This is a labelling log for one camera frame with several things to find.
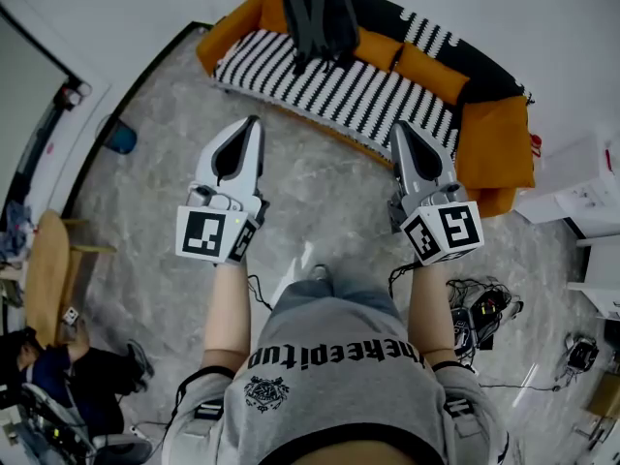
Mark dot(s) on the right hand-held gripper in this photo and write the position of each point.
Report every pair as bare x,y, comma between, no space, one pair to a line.
457,228

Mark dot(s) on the orange sofa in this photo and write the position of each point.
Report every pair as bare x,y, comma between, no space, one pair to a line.
494,143

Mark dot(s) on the white cabinet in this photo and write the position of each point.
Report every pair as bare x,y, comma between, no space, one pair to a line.
581,187

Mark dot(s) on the cardboard box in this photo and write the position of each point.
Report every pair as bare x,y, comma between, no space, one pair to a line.
608,395

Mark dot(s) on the small orange cushion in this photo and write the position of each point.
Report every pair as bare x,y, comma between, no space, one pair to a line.
380,49

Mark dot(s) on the person's grey printed shirt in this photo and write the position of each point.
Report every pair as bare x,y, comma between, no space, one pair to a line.
339,356

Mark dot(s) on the person's left forearm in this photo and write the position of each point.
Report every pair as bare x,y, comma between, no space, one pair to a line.
227,318

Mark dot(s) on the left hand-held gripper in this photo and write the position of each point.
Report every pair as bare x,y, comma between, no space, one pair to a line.
201,233

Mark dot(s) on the person's right forearm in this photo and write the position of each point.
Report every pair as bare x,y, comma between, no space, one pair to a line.
433,313

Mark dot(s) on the person's blue jeans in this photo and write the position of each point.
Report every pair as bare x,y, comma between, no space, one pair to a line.
334,288

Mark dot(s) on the medium orange cushion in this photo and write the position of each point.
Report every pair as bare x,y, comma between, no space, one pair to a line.
431,71

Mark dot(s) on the red hanging item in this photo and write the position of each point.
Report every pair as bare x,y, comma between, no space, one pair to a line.
535,145

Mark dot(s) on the black white striped blanket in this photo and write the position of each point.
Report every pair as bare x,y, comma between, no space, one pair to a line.
349,90

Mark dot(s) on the blue waste bin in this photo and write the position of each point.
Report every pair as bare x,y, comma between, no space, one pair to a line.
121,138

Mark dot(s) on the wooden chair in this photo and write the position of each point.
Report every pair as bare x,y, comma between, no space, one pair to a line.
46,274

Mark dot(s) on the person's grey shoe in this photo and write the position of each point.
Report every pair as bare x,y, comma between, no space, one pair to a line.
319,273

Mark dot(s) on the pile of blue clothes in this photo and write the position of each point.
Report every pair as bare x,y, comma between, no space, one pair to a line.
17,230

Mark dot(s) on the black backpack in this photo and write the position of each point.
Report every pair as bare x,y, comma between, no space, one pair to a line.
322,15

